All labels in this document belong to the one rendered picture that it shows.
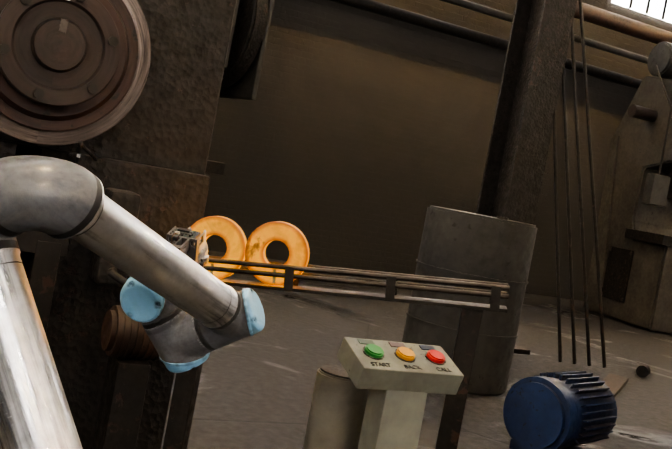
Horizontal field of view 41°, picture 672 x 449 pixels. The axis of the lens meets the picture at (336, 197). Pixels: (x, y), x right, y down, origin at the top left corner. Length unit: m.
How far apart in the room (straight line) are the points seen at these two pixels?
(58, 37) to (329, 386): 1.00
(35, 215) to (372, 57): 8.25
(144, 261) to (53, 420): 0.31
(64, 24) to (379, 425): 1.14
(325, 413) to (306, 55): 7.39
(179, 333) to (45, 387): 0.48
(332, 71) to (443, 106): 1.41
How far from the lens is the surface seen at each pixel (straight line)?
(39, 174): 1.38
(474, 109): 10.19
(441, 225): 4.55
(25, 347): 1.39
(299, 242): 2.19
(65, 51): 2.18
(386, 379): 1.80
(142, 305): 1.80
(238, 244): 2.22
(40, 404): 1.38
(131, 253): 1.51
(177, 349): 1.82
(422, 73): 9.81
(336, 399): 1.95
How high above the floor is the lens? 0.93
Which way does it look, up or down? 1 degrees down
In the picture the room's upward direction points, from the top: 11 degrees clockwise
